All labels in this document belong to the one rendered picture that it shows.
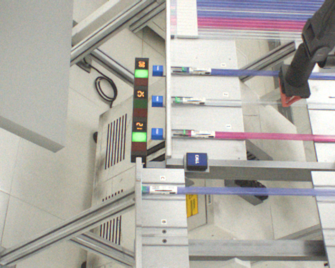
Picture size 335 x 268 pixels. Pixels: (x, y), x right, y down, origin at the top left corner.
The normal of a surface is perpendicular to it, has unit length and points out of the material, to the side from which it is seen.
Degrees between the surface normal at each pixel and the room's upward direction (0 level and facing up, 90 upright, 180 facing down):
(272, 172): 90
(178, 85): 45
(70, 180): 0
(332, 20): 87
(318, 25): 129
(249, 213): 0
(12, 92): 0
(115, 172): 90
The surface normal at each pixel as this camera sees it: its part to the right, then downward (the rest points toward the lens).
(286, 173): 0.00, 0.81
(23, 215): 0.74, -0.40
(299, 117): -0.67, -0.44
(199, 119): 0.05, -0.59
